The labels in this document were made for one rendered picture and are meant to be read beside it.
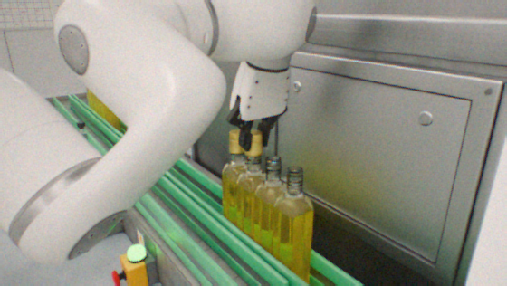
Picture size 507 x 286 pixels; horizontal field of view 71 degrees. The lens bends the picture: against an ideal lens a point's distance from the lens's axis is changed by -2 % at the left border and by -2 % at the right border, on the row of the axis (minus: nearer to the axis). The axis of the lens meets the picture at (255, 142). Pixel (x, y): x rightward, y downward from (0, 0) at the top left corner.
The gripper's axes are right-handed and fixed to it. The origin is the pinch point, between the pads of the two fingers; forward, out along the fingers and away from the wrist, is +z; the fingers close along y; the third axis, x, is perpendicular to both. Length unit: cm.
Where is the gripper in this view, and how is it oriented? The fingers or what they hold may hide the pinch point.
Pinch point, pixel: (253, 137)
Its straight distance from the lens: 69.6
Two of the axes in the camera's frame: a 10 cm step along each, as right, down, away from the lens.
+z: -1.5, 8.3, 5.4
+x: 5.7, 5.2, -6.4
